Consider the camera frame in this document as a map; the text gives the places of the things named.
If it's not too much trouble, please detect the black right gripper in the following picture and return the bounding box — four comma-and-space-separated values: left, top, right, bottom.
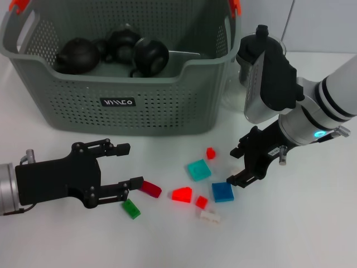
226, 116, 296, 188

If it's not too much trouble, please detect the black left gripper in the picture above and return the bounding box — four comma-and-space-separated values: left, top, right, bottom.
15, 138, 144, 209

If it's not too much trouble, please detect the blue square plate brick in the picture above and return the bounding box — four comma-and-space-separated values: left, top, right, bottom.
211, 181, 234, 203

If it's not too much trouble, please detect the glass teacup with black sleeve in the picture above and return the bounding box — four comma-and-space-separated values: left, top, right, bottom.
104, 23, 142, 66
128, 37, 170, 79

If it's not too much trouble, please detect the grey-green perforated storage bin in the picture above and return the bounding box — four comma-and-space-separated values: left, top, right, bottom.
0, 0, 241, 137

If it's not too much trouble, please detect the dark red curved brick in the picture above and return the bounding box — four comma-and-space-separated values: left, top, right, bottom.
139, 180, 162, 199

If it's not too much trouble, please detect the teal square plate brick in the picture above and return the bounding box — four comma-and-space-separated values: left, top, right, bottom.
186, 159, 211, 182

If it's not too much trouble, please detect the green two-stud brick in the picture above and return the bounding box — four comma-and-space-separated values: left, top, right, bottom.
122, 198, 142, 220

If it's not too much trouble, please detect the long white brick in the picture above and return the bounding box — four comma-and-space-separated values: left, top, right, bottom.
199, 209, 224, 226

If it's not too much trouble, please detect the bright red slope brick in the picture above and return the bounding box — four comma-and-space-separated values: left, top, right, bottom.
170, 186, 193, 204

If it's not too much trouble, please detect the glass teapot with black lid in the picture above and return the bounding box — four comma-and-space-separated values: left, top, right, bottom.
221, 24, 287, 112

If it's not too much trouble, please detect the dark clay teapot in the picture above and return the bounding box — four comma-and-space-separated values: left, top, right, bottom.
54, 37, 108, 75

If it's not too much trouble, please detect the right gripper silver cable plug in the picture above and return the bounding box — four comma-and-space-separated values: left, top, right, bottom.
278, 145, 288, 166

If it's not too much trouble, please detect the gripper silver cable plug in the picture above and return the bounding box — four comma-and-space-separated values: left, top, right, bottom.
18, 149, 36, 165
278, 145, 288, 166

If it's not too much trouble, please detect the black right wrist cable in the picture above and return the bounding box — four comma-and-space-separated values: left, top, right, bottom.
316, 131, 340, 143

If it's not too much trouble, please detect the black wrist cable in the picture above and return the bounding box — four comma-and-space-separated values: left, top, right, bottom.
2, 203, 37, 216
316, 131, 340, 143

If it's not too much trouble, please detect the left gripper silver cable plug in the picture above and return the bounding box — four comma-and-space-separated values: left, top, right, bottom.
18, 149, 36, 165

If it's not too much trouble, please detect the right wrist silver cable connector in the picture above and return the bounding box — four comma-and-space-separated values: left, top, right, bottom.
334, 125, 351, 138

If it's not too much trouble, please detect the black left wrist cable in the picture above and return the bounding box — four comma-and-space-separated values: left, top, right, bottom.
2, 203, 37, 216

